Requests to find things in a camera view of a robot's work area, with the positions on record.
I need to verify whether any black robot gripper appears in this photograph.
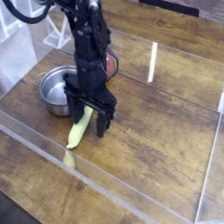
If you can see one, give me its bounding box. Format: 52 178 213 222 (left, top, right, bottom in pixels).
63 53 117 138

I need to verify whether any green handled metal spoon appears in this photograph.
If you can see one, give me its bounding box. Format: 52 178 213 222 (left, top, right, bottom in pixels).
66 106 93 150

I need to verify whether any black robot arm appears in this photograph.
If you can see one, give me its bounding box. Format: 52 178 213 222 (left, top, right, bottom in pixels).
33 0 117 138

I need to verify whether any small stainless steel pot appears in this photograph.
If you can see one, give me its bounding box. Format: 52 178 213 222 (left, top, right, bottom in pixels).
39 66 76 116

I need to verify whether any red and white toy mushroom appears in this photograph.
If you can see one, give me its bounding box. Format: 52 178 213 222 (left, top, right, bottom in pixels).
106 53 116 80

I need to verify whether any black strip on table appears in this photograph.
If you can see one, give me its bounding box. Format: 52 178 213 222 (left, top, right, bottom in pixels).
138 0 200 18

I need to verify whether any clear acrylic enclosure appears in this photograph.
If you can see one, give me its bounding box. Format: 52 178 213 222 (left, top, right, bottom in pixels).
0 3 224 224

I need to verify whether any black cable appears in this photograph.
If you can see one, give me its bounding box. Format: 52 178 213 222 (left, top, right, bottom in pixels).
0 0 56 27

